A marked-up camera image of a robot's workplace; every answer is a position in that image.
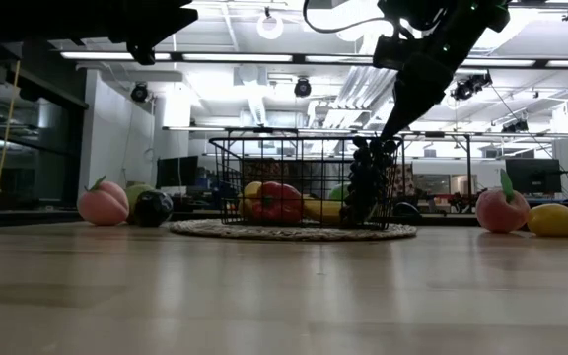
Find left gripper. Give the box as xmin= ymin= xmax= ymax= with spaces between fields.
xmin=108 ymin=0 xmax=199 ymax=67

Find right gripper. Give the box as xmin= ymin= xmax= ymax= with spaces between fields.
xmin=380 ymin=45 xmax=459 ymax=141

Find dark purple grape bunch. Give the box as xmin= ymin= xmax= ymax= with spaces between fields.
xmin=340 ymin=135 xmax=399 ymax=227

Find green avocado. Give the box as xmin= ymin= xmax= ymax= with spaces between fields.
xmin=327 ymin=182 xmax=353 ymax=204

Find yellow banana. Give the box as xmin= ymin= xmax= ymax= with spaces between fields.
xmin=302 ymin=195 xmax=345 ymax=224

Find pink peach large leaf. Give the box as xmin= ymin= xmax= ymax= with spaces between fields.
xmin=475 ymin=169 xmax=532 ymax=235

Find red bell pepper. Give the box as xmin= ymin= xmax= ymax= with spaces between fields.
xmin=249 ymin=180 xmax=305 ymax=225

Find yellow lemon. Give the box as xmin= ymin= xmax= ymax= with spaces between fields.
xmin=526 ymin=202 xmax=568 ymax=238

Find green pear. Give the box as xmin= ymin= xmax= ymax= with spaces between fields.
xmin=124 ymin=181 xmax=156 ymax=221

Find pink peach small stem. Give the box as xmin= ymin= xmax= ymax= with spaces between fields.
xmin=76 ymin=175 xmax=131 ymax=228

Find black ceiling track lights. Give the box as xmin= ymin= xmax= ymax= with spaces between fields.
xmin=450 ymin=72 xmax=493 ymax=103

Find long overhead light bar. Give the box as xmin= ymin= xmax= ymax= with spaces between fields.
xmin=59 ymin=48 xmax=568 ymax=71

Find black ceiling spotlight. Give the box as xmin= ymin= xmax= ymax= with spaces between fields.
xmin=130 ymin=82 xmax=150 ymax=104
xmin=293 ymin=77 xmax=313 ymax=99

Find black computer monitor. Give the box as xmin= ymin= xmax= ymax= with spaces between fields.
xmin=156 ymin=155 xmax=200 ymax=189
xmin=505 ymin=157 xmax=563 ymax=195

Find round woven placemat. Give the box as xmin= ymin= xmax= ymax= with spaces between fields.
xmin=169 ymin=218 xmax=418 ymax=243

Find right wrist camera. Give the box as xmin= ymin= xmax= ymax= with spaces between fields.
xmin=372 ymin=35 xmax=416 ymax=71

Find background black metal frame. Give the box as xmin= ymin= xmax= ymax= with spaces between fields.
xmin=163 ymin=125 xmax=546 ymax=214

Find white ceiling ring fixture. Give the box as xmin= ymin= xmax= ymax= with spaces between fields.
xmin=255 ymin=11 xmax=286 ymax=41

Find black wire basket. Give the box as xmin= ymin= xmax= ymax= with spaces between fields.
xmin=208 ymin=134 xmax=404 ymax=232

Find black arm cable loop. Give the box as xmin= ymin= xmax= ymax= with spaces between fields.
xmin=302 ymin=0 xmax=404 ymax=41

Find yellow power cable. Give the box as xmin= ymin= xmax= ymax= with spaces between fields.
xmin=0 ymin=58 xmax=22 ymax=199

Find black aluminium frame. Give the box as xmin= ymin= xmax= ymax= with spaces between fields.
xmin=0 ymin=209 xmax=568 ymax=239

